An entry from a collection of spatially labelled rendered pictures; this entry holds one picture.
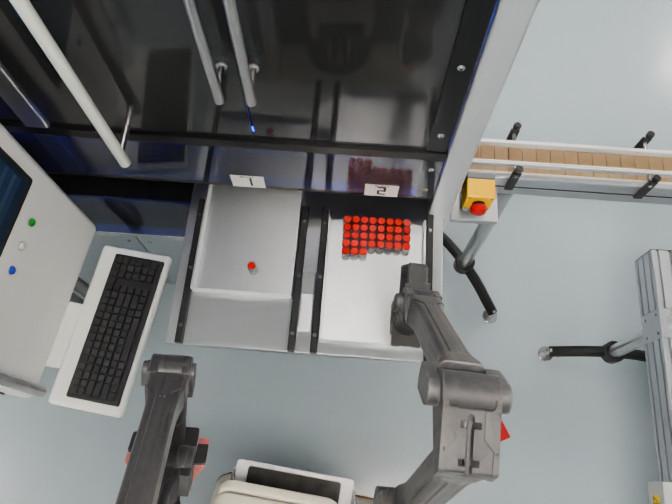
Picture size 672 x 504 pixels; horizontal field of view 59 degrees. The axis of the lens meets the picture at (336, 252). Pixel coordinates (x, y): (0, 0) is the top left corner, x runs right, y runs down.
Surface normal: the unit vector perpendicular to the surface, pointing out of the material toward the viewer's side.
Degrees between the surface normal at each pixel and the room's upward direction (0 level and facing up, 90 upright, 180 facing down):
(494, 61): 90
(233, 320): 0
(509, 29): 90
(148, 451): 41
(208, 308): 0
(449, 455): 10
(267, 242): 0
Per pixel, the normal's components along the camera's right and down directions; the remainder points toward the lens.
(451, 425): 0.09, -0.22
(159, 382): 0.15, -0.87
